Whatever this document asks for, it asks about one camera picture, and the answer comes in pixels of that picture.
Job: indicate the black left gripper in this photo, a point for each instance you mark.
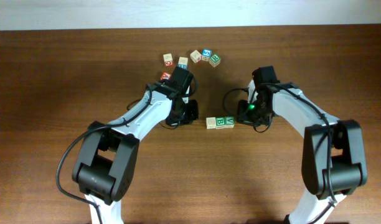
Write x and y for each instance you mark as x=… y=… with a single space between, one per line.
x=192 y=113

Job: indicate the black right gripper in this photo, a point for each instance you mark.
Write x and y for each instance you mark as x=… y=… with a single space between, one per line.
x=246 y=112

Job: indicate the plain face number block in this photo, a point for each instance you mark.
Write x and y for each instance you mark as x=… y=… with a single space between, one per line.
x=211 y=122

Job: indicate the green letter V block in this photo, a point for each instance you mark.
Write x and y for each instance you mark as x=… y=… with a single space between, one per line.
x=229 y=121

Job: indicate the green letter B block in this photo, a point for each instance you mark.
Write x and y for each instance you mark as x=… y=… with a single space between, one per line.
x=220 y=122

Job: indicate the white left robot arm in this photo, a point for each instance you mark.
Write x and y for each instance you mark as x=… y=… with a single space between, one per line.
x=106 y=161

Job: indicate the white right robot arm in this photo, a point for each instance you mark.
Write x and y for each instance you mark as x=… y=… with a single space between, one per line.
x=333 y=159

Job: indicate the red letter A block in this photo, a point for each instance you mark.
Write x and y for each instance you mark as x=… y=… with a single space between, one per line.
x=165 y=76

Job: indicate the blue letter wooden block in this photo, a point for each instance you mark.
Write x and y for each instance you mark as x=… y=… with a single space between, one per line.
x=183 y=62

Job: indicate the red letter C block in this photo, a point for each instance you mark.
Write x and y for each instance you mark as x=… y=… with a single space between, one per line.
x=168 y=60

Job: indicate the plain top wooden block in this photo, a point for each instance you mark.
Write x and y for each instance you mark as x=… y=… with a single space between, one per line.
x=196 y=56

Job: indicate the green letter R block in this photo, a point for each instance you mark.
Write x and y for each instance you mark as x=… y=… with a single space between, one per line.
x=215 y=60

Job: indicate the blue number five block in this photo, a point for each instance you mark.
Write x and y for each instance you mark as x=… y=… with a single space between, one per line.
x=206 y=54

